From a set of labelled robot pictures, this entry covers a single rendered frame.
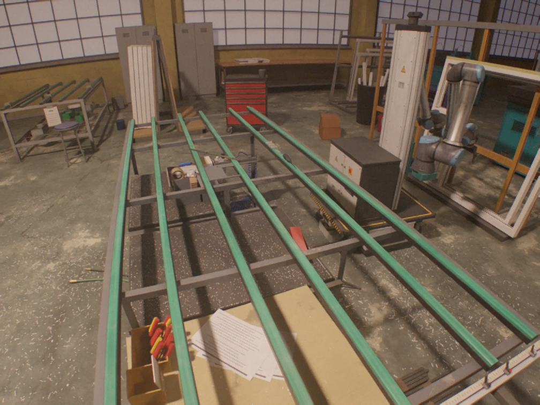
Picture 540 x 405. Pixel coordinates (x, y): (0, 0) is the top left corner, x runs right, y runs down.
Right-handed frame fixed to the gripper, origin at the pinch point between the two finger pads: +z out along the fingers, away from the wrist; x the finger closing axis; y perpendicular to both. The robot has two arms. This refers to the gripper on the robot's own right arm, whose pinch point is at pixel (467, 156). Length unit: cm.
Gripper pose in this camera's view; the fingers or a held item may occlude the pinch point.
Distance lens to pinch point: 312.4
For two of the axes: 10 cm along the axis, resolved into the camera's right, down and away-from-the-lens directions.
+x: 4.1, 5.6, -7.2
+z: 3.2, 6.5, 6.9
